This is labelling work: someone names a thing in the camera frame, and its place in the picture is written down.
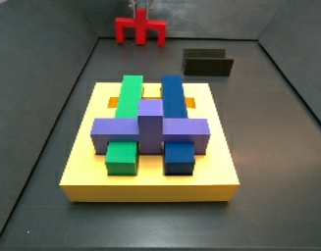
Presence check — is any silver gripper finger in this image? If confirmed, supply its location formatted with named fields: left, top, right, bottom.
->
left=146, top=0, right=154, bottom=11
left=129, top=0, right=137, bottom=18

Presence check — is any red m-shaped block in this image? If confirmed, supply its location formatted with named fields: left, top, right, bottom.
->
left=115, top=8, right=166, bottom=47

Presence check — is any yellow base board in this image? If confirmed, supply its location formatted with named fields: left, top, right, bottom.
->
left=60, top=82, right=240, bottom=202

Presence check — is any purple m-shaped block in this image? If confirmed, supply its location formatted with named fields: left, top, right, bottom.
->
left=91, top=99, right=212, bottom=155

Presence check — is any green long block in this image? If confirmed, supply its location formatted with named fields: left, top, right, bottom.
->
left=104, top=75, right=143, bottom=176

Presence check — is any blue long block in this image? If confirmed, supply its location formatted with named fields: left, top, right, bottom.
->
left=161, top=75, right=195, bottom=176

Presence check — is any black angle bracket holder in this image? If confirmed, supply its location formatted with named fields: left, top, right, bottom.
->
left=182, top=49, right=233, bottom=76

